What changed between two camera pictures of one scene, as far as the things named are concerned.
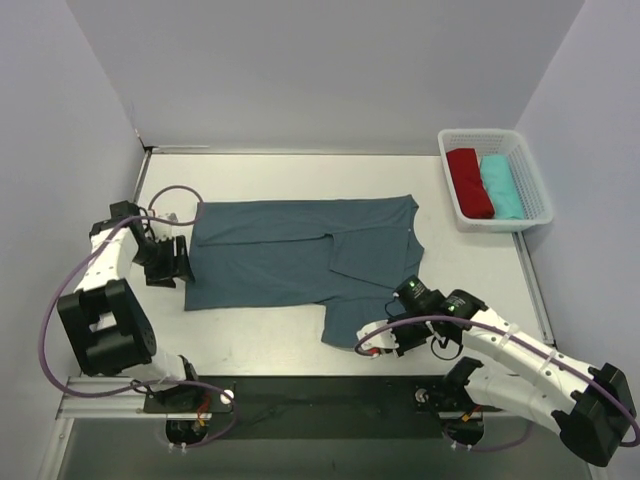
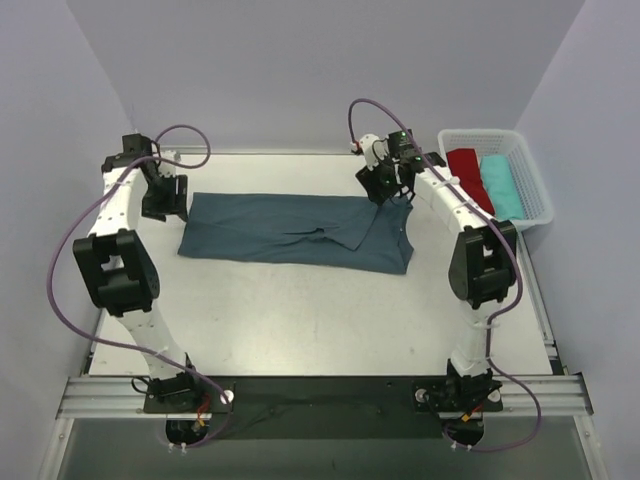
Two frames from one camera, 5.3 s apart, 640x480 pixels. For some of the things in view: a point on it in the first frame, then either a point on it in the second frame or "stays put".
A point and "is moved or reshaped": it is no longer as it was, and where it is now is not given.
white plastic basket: (530, 188) stays put
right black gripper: (400, 338) to (378, 185)
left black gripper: (173, 260) to (167, 201)
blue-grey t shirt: (345, 256) is moved or reshaped
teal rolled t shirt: (499, 181) stays put
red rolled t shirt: (473, 194) stays put
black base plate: (319, 407) stays put
